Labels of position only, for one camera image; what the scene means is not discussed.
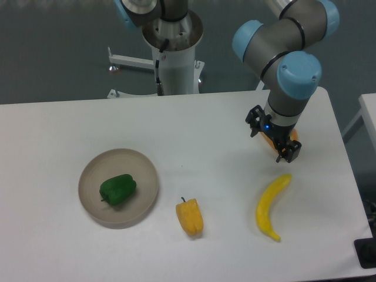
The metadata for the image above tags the green bell pepper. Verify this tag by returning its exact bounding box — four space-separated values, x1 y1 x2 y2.
99 174 137 206

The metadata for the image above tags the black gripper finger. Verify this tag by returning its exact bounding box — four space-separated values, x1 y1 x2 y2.
276 139 302 163
245 105 264 137

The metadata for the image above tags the black device at edge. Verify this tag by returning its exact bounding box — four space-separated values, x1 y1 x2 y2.
354 238 375 269

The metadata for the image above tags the black pedestal cable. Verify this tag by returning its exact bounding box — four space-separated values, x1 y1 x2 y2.
155 38 170 96

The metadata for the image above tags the beige round plate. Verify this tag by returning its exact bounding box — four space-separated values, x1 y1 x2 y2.
78 149 159 229

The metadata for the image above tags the yellow bell pepper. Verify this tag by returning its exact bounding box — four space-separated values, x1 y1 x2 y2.
176 197 204 236

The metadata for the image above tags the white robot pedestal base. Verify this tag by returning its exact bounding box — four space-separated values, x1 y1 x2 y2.
108 10 204 96

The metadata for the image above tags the orange carrot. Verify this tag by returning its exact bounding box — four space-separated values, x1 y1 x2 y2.
261 129 299 152

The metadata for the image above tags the yellow banana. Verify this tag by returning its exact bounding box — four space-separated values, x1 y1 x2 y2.
255 173 292 242

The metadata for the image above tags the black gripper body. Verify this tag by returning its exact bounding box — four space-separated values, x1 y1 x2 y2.
260 109 294 147

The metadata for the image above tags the white side table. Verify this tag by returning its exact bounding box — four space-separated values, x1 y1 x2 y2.
341 93 376 148

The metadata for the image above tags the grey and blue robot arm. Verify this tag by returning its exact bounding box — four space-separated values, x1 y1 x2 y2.
115 1 340 162

